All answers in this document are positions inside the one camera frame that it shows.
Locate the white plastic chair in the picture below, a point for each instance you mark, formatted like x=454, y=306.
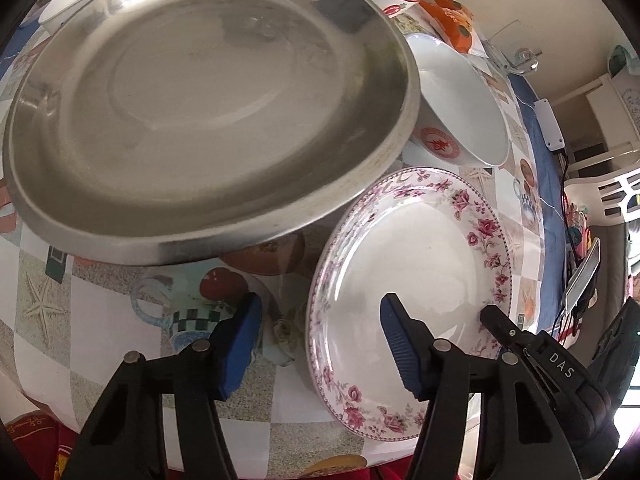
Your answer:
x=610, y=195

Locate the teal cloth item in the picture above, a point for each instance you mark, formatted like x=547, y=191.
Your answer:
x=619, y=60

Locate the orange snack packet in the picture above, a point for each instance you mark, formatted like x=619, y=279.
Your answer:
x=450, y=30
x=452, y=5

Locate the large stainless steel plate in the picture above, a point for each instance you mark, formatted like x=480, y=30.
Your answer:
x=200, y=110

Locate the clear glass mug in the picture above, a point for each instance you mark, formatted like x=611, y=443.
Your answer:
x=522, y=55

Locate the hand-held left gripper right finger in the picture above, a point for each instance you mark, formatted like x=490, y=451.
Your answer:
x=400, y=350

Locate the white wooden shelf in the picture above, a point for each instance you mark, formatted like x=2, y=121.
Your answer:
x=610, y=110

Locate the pink floral ceramic plate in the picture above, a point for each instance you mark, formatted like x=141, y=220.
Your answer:
x=425, y=260

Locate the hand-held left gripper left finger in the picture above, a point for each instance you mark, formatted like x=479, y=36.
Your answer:
x=240, y=345

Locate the silver phone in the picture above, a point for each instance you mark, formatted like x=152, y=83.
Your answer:
x=582, y=272

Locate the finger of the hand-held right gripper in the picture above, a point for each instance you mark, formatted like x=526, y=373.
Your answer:
x=505, y=327

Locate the white power adapter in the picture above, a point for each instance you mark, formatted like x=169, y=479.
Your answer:
x=549, y=125

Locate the white bowl with red emblem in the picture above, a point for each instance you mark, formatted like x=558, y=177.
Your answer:
x=465, y=90

